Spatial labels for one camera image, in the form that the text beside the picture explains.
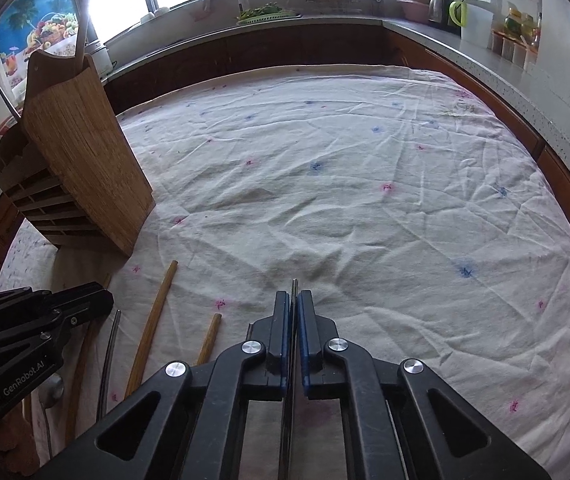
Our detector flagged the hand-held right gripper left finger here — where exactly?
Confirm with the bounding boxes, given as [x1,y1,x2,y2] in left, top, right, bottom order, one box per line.
[40,290,296,480]

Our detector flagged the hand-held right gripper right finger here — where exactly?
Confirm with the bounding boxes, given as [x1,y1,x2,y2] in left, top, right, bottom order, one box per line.
[297,290,553,480]

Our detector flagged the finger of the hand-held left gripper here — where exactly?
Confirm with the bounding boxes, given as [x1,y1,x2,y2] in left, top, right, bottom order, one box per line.
[0,282,109,335]
[0,291,115,357]

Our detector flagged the metal spoon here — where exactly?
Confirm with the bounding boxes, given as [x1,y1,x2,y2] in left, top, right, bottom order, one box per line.
[39,374,67,461]

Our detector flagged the wooden utensil holder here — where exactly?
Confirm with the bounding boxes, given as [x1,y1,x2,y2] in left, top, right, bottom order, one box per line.
[0,51,157,259]

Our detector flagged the white floral tablecloth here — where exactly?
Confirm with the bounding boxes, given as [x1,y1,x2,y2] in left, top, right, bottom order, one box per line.
[0,64,570,480]

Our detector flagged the large white cooker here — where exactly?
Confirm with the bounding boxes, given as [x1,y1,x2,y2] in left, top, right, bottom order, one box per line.
[85,40,115,80]

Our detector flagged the green vegetables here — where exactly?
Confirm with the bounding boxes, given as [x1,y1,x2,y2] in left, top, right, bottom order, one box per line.
[236,3,298,25]

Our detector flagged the pink basin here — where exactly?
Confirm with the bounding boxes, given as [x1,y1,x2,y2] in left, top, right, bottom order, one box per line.
[396,0,433,24]

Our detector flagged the steel electric kettle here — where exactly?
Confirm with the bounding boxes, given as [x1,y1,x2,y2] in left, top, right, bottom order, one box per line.
[427,0,454,30]

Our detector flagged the green cup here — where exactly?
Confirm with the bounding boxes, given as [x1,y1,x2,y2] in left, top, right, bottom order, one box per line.
[448,1,468,29]

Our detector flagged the row of seasoning bottles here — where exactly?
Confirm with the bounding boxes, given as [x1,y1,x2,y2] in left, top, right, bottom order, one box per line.
[489,2,543,67]

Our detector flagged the fruit wall poster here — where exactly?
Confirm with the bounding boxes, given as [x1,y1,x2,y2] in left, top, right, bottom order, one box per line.
[0,0,82,80]

